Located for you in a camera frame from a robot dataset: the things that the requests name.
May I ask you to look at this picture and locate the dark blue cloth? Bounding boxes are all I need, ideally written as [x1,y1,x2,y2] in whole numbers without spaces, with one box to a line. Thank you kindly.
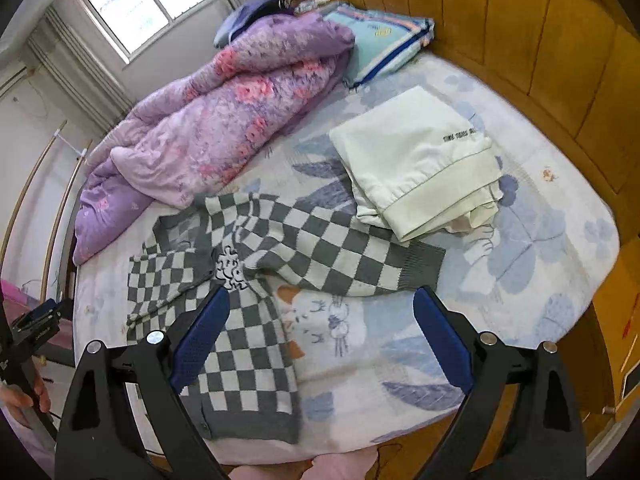
[214,0,301,50]

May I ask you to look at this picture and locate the curved golden pole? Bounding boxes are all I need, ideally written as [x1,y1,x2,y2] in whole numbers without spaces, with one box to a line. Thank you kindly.
[0,120,68,261]
[40,140,93,301]

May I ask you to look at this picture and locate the cream folded pants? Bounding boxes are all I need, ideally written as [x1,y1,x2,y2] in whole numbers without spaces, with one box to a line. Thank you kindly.
[328,85,503,243]

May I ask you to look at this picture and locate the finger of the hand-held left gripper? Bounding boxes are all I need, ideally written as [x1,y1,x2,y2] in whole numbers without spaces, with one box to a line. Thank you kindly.
[11,299,62,357]

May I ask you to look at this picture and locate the wooden headboard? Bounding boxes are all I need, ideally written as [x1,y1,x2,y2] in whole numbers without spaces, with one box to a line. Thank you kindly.
[325,0,640,211]

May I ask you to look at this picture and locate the person's left forearm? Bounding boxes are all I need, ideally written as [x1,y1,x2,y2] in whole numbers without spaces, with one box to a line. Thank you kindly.
[0,407,57,478]

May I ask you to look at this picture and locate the wooden bedside cabinet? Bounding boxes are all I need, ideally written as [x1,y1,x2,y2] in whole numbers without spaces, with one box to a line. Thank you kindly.
[585,240,640,466]

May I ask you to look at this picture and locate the purple floral quilt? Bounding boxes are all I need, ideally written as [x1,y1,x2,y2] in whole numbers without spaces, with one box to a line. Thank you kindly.
[72,10,357,267]

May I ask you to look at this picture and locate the grey white checkered sweater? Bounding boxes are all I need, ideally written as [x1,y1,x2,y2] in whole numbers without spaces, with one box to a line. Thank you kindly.
[125,191,447,446]

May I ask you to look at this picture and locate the person's left hand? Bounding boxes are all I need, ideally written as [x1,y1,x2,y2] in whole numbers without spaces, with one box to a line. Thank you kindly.
[0,381,52,429]

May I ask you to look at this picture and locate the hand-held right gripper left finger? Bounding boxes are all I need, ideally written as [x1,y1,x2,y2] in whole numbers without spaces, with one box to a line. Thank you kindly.
[54,285,232,480]

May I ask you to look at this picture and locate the white framed window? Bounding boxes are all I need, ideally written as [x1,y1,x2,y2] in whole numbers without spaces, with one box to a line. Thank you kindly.
[80,0,221,63]

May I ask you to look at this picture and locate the white radiator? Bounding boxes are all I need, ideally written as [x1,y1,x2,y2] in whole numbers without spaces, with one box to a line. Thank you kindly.
[27,7,133,133]

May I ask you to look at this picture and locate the person's pink clothing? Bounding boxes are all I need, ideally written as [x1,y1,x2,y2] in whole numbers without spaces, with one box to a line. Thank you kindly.
[230,445,381,480]

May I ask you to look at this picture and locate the printed bed blanket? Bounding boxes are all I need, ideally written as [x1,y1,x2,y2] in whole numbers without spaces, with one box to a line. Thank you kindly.
[72,52,621,466]

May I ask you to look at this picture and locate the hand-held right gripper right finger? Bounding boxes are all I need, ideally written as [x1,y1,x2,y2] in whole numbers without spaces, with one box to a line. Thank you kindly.
[412,285,587,480]

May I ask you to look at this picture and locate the pink topped bench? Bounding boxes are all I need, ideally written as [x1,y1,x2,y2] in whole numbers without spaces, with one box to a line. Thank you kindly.
[0,280,32,307]

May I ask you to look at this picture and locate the light blue pillow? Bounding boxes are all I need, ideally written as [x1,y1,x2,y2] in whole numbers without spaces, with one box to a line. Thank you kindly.
[295,0,436,92]

